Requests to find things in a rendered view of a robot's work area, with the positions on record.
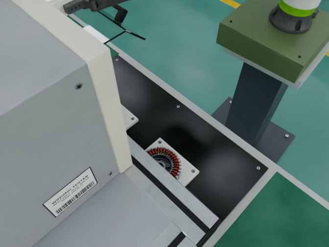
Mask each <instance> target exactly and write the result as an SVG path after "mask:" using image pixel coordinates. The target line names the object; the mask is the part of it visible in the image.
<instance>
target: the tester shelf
mask: <svg viewBox="0 0 329 247"><path fill-rule="evenodd" d="M127 138H128V143H129V148H130V153H131V158H132V163H133V165H132V166H130V167H129V168H128V169H126V170H125V171H124V172H123V173H119V174H117V175H116V176H115V177H114V178H113V179H111V180H110V181H109V182H108V183H107V184H106V185H104V186H103V187H102V188H101V189H100V190H98V191H97V192H96V193H95V194H94V195H92V196H91V197H90V198H89V199H88V200H87V201H85V202H84V203H83V204H82V205H81V206H79V207H78V208H77V209H76V210H75V211H73V212H72V213H71V214H70V215H69V216H67V217H66V218H65V219H64V220H63V221H62V222H60V223H59V224H58V225H57V226H56V227H54V229H52V230H51V231H50V232H49V233H48V234H46V235H45V236H44V237H43V238H42V239H40V240H39V241H38V242H37V243H36V244H35V245H33V246H32V247H202V246H203V245H204V244H205V243H206V241H207V240H208V239H209V238H210V237H211V236H212V234H213V233H214V232H215V231H216V230H217V228H218V226H219V225H220V223H221V221H222V220H221V219H220V218H219V217H218V216H216V215H215V214H214V213H213V212H212V211H211V210H210V209H209V208H208V207H206V206H205V205H204V204H203V203H202V202H201V201H200V200H199V199H198V198H197V197H195V196H194V195H193V194H192V193H191V192H190V191H189V190H188V189H187V188H186V187H184V186H183V185H182V184H181V183H180V182H179V181H178V180H177V179H176V178H175V177H173V176H172V175H171V174H170V173H169V172H168V171H167V170H166V169H165V168H164V167H162V166H161V165H160V164H159V163H158V162H157V161H156V160H155V159H154V158H153V157H151V156H150V155H149V154H148V153H147V152H146V151H145V150H144V149H143V148H142V147H140V146H139V145H138V144H137V143H136V142H135V141H134V140H133V139H132V138H131V137H129V136H128V135H127Z"/></svg>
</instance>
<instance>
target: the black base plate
mask: <svg viewBox="0 0 329 247"><path fill-rule="evenodd" d="M112 62H113V67H114V72H115V77H116V82H117V88H118V94H119V99H120V104H122V105H123V106H124V107H125V108H126V109H127V110H129V111H130V112H131V113H132V114H133V115H134V116H136V117H137V118H138V119H139V121H138V122H137V123H135V124H134V125H133V126H131V127H130V128H129V129H128V130H126V133H127V135H128V136H129V137H131V138H132V139H133V140H134V141H135V142H136V143H137V144H138V145H139V146H140V147H142V148H143V149H144V150H146V149H147V148H148V147H149V146H150V145H152V144H153V143H154V142H155V141H156V140H158V139H159V138H161V139H163V140H164V141H165V142H166V143H167V144H168V145H170V146H171V147H172V148H173V149H174V150H175V151H177V152H178V153H179V154H180V155H181V156H182V157H184V158H185V159H186V160H187V161H188V162H190V163H191V164H192V165H193V166H194V167H195V168H196V169H197V170H199V174H198V175H197V176H196V177H195V178H194V179H193V180H192V181H191V182H190V183H189V184H188V185H187V186H186V188H187V189H188V190H189V191H190V192H191V193H192V194H193V195H194V196H195V197H197V198H198V199H199V200H200V201H201V202H202V203H203V204H204V205H205V206H206V207H208V208H209V209H210V210H211V211H212V212H213V213H214V214H215V215H216V216H218V217H219V218H220V219H221V220H222V221H221V223H220V225H221V224H222V223H223V221H224V220H225V219H226V218H227V217H228V216H229V214H230V213H231V212H232V211H233V210H234V209H235V207H236V206H237V205H238V204H239V203H240V202H241V201H242V199H243V198H244V197H245V196H246V195H247V194H248V193H249V191H250V190H251V189H252V188H253V187H254V186H255V184H256V183H257V182H258V181H259V180H260V179H261V177H262V176H263V175H264V174H265V173H266V172H267V170H268V167H266V166H265V165H264V164H262V163H261V162H260V161H258V160H257V159H256V158H255V157H253V156H252V155H251V154H249V153H248V152H247V151H245V150H244V149H243V148H241V147H240V146H239V145H237V144H236V143H235V142H233V141H232V140H231V139H229V138H228V137H227V136H225V135H224V134H223V133H221V132H220V131H219V130H217V129H216V128H215V127H213V126H212V125H211V124H209V123H208V122H207V121H205V120H204V119H203V118H201V117H200V116H199V115H197V114H196V113H195V112H193V111H192V110H191V109H189V108H188V107H187V106H185V105H184V104H183V103H181V102H180V101H179V100H177V99H176V98H175V97H174V96H172V95H171V94H170V93H168V92H167V91H166V90H164V89H163V88H162V87H160V86H159V85H158V84H156V83H155V82H154V81H152V80H151V79H149V78H148V77H147V76H145V75H144V74H143V73H141V72H140V71H139V70H137V69H136V68H135V67H133V66H132V65H131V64H129V63H128V62H127V61H125V60H124V59H123V58H121V57H120V56H119V55H117V56H115V57H113V58H112ZM218 227H219V226H218Z"/></svg>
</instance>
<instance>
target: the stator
mask: <svg viewBox="0 0 329 247"><path fill-rule="evenodd" d="M146 152H147V153H148V154H149V155H150V156H151V157H153V158H154V159H155V160H156V161H157V162H158V163H159V164H160V165H162V166H163V167H164V168H165V169H166V170H167V168H170V172H169V173H170V174H171V175H172V176H173V177H175V178H176V179H177V180H179V178H180V175H181V167H182V166H181V160H180V158H179V156H178V155H177V154H176V152H174V151H173V150H170V149H169V148H166V147H164V148H163V147H160V148H159V147H157V148H156V147H153V148H150V150H149V149H148V150H147V151H146ZM158 160H163V161H166V162H167V164H165V163H164V162H163V161H158Z"/></svg>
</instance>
